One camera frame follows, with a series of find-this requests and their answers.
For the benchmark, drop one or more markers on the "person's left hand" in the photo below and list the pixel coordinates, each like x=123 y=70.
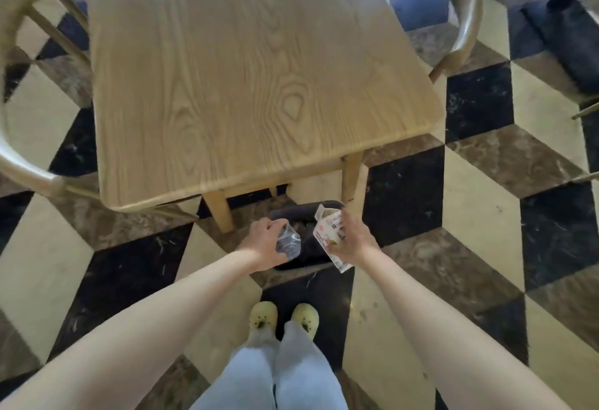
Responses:
x=259 y=243

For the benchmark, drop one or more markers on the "person's right forearm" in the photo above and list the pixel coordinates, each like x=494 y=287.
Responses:
x=444 y=339

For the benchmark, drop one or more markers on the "person's white trousers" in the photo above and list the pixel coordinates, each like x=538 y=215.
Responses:
x=299 y=377

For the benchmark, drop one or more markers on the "grey trash bin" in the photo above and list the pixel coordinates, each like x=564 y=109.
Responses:
x=306 y=236

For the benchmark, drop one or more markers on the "person's left forearm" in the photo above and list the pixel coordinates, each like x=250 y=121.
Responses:
x=140 y=344

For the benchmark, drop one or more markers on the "person's yellow shoe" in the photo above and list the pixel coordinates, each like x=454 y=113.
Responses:
x=305 y=316
x=263 y=315

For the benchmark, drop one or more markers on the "small milk carton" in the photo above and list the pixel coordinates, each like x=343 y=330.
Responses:
x=327 y=225

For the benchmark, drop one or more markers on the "wooden table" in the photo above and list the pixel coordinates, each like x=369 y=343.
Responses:
x=234 y=73

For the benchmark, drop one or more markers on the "person's right hand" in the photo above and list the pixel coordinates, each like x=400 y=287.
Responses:
x=358 y=246

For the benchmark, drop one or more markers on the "person's left yellow shoe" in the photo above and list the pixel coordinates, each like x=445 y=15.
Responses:
x=263 y=315

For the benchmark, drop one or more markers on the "person's right yellow shoe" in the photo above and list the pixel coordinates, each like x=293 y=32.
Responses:
x=305 y=316

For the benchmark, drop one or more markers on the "clear plastic cup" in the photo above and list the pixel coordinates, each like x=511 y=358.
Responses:
x=288 y=241

